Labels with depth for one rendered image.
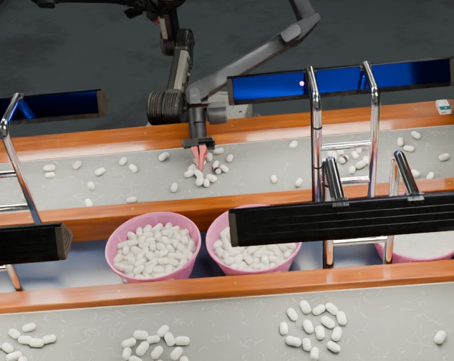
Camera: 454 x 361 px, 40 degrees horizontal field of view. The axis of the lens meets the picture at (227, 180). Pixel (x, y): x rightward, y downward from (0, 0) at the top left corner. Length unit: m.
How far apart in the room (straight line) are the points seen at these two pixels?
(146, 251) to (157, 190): 0.27
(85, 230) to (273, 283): 0.63
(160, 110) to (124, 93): 1.73
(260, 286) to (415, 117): 0.89
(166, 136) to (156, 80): 1.98
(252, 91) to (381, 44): 2.67
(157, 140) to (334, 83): 0.70
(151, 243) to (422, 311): 0.75
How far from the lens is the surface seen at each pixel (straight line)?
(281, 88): 1.75
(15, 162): 1.80
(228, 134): 2.14
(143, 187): 2.01
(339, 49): 4.31
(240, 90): 1.75
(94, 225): 1.93
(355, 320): 1.57
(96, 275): 1.86
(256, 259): 1.72
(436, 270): 1.67
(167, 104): 2.33
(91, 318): 1.67
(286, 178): 1.96
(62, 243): 1.37
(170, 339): 1.54
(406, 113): 2.22
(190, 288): 1.63
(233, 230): 1.30
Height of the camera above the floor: 1.96
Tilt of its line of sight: 38 degrees down
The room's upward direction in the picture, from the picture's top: 7 degrees counter-clockwise
